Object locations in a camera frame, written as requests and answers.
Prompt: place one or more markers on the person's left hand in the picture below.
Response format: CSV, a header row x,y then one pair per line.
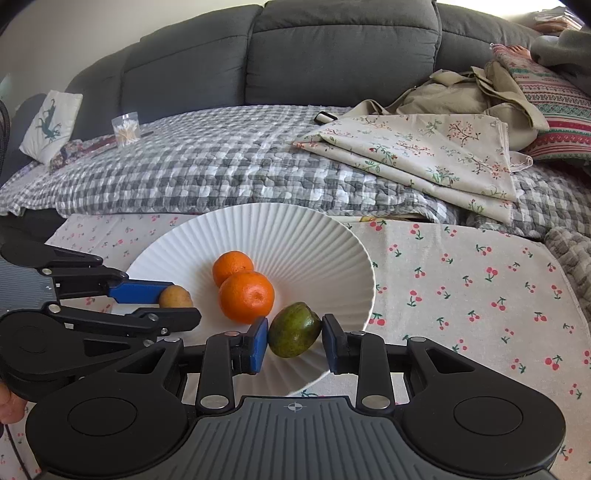
x,y
7,408

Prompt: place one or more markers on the clear cotton swab box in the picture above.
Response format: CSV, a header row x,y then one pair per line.
x,y
126,131

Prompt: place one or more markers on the cherry print tablecloth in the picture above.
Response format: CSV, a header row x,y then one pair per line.
x,y
461,295

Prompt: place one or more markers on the floral fabric pouch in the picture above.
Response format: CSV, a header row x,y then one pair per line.
x,y
69,154

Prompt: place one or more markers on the striped patterned pillow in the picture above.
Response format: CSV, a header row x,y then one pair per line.
x,y
554,106

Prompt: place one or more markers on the dark red brush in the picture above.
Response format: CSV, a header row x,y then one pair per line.
x,y
99,144

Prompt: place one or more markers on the grey checkered blanket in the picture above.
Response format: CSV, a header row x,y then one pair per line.
x,y
207,161

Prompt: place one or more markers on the white ribbed bowl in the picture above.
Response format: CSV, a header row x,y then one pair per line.
x,y
286,240

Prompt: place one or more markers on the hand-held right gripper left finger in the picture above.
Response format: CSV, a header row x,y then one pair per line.
x,y
258,344

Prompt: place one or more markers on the folded floral cloth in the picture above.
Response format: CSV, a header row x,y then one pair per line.
x,y
415,152

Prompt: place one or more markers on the beige canvas bag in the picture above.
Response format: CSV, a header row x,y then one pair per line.
x,y
443,97

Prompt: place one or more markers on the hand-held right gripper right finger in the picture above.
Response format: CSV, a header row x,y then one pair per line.
x,y
332,344

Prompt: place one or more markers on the large orange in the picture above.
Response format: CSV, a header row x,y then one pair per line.
x,y
247,295

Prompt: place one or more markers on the small orange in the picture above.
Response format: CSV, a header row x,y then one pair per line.
x,y
233,265

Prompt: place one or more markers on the white printed cushion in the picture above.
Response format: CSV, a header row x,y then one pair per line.
x,y
51,122

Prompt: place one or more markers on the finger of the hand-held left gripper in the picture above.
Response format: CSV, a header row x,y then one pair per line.
x,y
171,320
134,291

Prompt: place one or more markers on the small black device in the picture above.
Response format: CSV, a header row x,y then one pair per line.
x,y
323,118

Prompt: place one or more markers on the grey knit blanket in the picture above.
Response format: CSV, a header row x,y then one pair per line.
x,y
572,249

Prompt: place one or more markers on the dark grey sofa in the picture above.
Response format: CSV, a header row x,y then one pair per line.
x,y
341,50

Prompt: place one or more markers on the brown kiwi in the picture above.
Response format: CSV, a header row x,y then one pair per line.
x,y
178,297

